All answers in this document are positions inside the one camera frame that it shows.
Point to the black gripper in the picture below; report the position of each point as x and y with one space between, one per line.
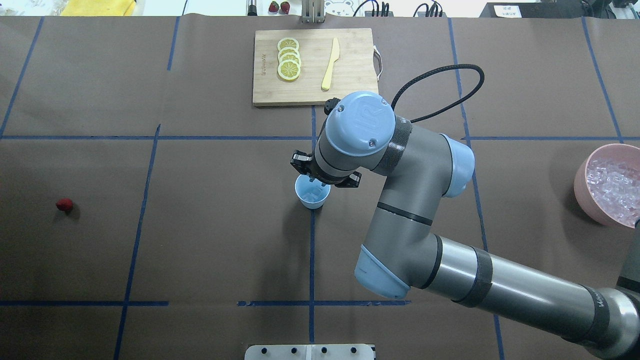
301 159

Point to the ice cube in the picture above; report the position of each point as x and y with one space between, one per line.
314 194

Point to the red strawberry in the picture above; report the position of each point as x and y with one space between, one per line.
64 205

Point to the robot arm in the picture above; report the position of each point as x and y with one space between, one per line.
400 251

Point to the light blue plastic cup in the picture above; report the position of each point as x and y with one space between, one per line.
304 181

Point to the pile of clear ice cubes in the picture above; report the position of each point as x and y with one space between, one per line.
615 187

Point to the yellow plastic knife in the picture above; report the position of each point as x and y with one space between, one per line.
327 79

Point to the lemon slice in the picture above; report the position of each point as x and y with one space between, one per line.
290 62
287 50
289 72

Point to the bamboo cutting board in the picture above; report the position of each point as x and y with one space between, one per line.
353 71

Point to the bear sticker card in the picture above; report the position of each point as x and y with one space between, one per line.
341 8

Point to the spare strawberry right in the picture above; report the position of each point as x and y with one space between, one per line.
284 7

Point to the spare strawberry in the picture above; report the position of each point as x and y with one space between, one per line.
284 7
274 7

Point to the spare strawberry left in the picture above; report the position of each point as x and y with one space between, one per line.
274 7

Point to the black power adapter box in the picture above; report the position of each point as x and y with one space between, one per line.
508 10

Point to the pink bowl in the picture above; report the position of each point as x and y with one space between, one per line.
616 151

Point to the yellow cloth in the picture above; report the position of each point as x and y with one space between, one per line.
99 8

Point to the lemon slice nearest handle end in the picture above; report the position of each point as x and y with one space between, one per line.
288 42

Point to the aluminium frame post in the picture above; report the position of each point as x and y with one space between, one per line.
313 11

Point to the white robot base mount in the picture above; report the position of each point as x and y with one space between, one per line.
339 351

